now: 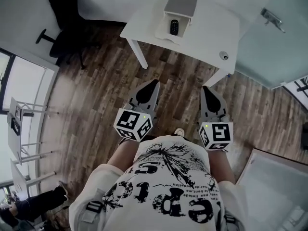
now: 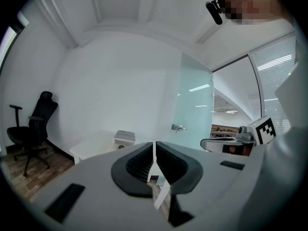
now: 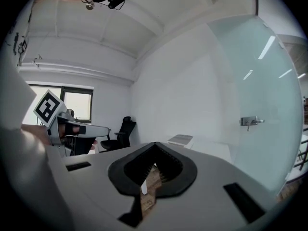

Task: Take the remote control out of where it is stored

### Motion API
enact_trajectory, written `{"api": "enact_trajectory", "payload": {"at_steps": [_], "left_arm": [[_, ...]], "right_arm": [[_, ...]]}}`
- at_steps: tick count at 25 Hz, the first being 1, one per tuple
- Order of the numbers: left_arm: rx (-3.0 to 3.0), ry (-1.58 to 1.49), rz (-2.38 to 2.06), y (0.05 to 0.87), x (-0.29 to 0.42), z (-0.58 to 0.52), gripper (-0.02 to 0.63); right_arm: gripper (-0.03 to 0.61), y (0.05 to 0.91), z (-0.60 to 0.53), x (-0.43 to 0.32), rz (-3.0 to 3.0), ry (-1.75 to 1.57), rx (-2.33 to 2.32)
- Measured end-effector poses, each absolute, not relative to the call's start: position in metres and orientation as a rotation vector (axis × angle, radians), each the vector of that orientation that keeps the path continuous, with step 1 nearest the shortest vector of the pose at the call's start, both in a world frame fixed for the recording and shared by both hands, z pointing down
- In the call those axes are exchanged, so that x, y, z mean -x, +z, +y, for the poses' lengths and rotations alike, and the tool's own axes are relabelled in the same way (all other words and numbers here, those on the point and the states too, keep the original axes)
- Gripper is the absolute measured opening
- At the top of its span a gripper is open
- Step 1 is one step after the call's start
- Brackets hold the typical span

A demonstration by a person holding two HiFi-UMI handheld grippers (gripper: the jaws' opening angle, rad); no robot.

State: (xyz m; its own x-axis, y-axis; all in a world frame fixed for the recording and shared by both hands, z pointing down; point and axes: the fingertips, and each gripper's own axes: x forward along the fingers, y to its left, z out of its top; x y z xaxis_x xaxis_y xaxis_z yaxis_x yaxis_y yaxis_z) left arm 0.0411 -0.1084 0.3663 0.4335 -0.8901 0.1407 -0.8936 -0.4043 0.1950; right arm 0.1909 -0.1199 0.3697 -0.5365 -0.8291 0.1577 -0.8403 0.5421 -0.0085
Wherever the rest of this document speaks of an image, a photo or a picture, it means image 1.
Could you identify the person's left forearm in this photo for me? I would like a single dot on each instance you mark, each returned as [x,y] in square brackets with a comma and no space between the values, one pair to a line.
[125,153]

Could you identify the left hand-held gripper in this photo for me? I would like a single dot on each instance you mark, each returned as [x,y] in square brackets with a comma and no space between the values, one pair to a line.
[127,121]

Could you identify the black office chair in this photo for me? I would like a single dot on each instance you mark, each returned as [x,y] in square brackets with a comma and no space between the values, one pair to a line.
[65,40]

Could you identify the black-framed window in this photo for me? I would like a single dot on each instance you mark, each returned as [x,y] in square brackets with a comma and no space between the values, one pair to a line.
[24,80]

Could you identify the black remote control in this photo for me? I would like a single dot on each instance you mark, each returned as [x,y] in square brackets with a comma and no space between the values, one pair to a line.
[173,27]

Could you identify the black white patterned block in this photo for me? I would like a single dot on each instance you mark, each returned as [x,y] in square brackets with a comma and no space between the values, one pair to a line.
[16,126]
[17,111]

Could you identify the white metal-frame table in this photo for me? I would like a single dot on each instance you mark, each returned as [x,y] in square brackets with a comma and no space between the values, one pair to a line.
[20,177]
[14,141]

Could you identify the person's right forearm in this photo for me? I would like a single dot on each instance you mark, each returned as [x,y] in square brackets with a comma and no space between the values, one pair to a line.
[220,165]

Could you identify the white drawer box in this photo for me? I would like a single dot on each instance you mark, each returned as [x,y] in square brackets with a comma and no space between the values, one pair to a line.
[180,5]

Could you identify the frosted glass door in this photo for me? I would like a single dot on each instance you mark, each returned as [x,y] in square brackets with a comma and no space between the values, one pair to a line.
[269,56]

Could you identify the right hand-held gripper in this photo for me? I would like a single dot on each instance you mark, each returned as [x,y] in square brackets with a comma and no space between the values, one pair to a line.
[219,133]

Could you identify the person's white shoe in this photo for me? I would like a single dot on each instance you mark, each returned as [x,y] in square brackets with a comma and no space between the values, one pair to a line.
[179,132]

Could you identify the white desk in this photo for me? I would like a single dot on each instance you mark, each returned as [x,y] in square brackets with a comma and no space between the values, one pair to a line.
[211,32]

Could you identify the person's white printed shirt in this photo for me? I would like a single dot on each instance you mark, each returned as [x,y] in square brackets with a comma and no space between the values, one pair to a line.
[156,177]

